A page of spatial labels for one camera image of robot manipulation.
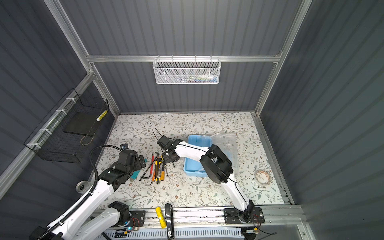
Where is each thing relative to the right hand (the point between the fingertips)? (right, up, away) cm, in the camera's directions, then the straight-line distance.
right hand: (171, 158), depth 95 cm
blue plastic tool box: (+38, +9, +7) cm, 39 cm away
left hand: (-18, +2, -13) cm, 22 cm away
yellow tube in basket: (-36, +27, -13) cm, 47 cm away
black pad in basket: (-44, +22, -16) cm, 52 cm away
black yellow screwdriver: (-4, -7, -7) cm, 11 cm away
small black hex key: (-10, -12, -10) cm, 18 cm away
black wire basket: (-47, +17, -23) cm, 55 cm away
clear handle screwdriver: (-3, -4, -4) cm, 6 cm away
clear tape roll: (+55, -9, -8) cm, 57 cm away
